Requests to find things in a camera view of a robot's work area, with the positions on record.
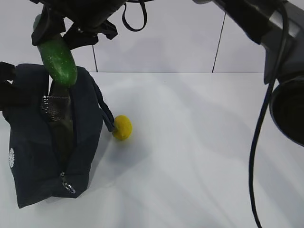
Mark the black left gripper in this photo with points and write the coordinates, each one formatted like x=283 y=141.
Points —
x=8 y=93

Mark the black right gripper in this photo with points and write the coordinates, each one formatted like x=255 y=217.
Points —
x=89 y=17

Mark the green cucumber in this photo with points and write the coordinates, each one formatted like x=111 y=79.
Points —
x=58 y=60

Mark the dark navy insulated lunch bag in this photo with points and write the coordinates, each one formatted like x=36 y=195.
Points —
x=44 y=163

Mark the yellow lemon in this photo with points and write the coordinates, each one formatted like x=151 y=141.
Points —
x=123 y=127

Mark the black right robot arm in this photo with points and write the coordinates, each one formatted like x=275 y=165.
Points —
x=277 y=25

